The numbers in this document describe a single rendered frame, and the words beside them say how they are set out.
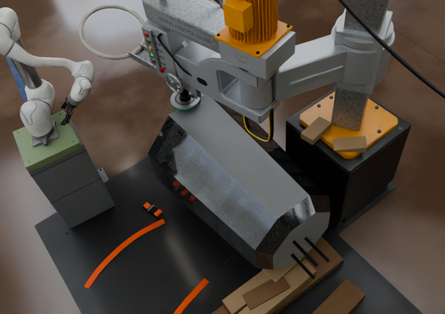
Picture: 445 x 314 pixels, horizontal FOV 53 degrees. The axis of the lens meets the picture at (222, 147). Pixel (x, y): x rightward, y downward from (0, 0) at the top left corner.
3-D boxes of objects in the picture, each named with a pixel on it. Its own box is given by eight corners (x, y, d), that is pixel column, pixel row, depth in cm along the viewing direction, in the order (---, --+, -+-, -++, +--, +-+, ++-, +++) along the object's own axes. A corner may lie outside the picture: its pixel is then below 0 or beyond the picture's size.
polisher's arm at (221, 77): (281, 117, 275) (281, 53, 237) (257, 140, 265) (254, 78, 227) (193, 71, 310) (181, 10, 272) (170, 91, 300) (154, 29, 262)
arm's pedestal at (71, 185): (65, 238, 358) (21, 179, 297) (48, 193, 388) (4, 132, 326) (123, 208, 371) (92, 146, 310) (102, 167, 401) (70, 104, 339)
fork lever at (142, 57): (216, 84, 300) (215, 79, 296) (196, 101, 291) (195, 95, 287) (145, 46, 331) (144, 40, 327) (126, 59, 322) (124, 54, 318)
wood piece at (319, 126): (318, 120, 308) (319, 115, 304) (331, 127, 303) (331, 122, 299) (300, 137, 299) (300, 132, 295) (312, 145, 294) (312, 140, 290)
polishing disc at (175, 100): (179, 114, 312) (179, 112, 311) (165, 97, 324) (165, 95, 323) (205, 101, 318) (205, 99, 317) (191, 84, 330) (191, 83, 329)
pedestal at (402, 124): (336, 140, 395) (345, 76, 338) (396, 187, 358) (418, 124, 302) (279, 180, 374) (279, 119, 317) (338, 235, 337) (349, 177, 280)
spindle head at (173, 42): (220, 80, 296) (212, 22, 262) (197, 99, 287) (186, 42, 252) (181, 60, 313) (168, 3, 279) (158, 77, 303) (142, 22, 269)
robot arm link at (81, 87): (83, 105, 292) (87, 90, 299) (92, 93, 281) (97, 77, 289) (67, 98, 287) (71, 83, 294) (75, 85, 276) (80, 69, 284)
